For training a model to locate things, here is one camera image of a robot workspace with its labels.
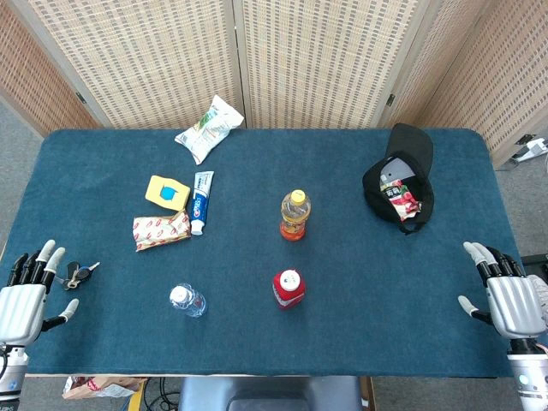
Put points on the white green crinkled snack bag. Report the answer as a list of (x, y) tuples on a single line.
[(207, 132)]

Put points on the white shoe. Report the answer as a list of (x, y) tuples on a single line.
[(543, 291)]

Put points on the red snack packet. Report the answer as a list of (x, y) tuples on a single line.
[(400, 199)]

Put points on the white power strip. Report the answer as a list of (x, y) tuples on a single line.
[(535, 147)]

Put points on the clear water bottle white cap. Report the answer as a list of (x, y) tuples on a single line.
[(188, 301)]

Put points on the red juice bottle white cap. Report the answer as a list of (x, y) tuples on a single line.
[(289, 296)]

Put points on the blue table cloth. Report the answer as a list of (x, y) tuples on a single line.
[(364, 299)]

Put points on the dark metal screen hinge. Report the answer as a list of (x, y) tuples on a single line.
[(80, 97), (390, 99)]

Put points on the black floor object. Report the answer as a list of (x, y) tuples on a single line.
[(535, 262)]

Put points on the bunch of keys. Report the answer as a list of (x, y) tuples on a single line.
[(77, 274)]

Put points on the yellow box with blue centre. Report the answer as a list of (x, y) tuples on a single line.
[(156, 190)]

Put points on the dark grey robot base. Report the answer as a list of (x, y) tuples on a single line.
[(269, 394)]

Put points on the blue white toothpaste tube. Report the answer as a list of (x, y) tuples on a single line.
[(200, 201)]

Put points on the black baseball cap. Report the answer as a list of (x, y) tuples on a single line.
[(411, 143)]

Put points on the orange drink bottle yellow cap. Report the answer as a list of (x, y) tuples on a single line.
[(295, 214)]

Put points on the woven bamboo screen panel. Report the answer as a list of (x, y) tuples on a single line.
[(150, 64), (432, 73), (325, 64), (505, 81), (25, 77)]

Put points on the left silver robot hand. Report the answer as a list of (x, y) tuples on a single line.
[(21, 308)]

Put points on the crumpled brown paper bag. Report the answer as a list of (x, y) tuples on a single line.
[(98, 387)]

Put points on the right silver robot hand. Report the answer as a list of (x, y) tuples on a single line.
[(514, 304)]

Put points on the red white wrapped snack pack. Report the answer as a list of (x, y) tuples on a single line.
[(160, 229)]

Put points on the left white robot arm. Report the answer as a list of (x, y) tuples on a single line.
[(12, 377)]

